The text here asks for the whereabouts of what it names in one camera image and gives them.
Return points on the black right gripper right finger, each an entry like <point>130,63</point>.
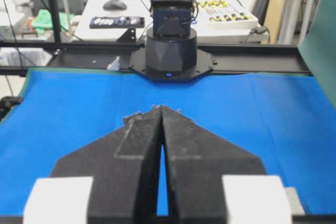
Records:
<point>196,159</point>

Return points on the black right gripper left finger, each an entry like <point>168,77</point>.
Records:
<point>124,166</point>

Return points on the blue table mat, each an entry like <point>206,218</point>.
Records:
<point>287,121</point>

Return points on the black remote controller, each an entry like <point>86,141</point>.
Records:
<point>117,22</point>

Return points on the white screwdriver set tray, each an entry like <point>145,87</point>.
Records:
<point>220,14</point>

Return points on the black computer mouse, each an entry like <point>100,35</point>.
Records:
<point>112,5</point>

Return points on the green backdrop board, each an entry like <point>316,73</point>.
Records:
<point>318,48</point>

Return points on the green cloth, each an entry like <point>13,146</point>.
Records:
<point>43,20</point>

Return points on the white background table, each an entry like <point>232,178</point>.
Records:
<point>142,8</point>

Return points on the black vertical stand pole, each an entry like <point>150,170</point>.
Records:
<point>54,11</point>

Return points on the black aluminium frame rail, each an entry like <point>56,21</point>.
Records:
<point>225,59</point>

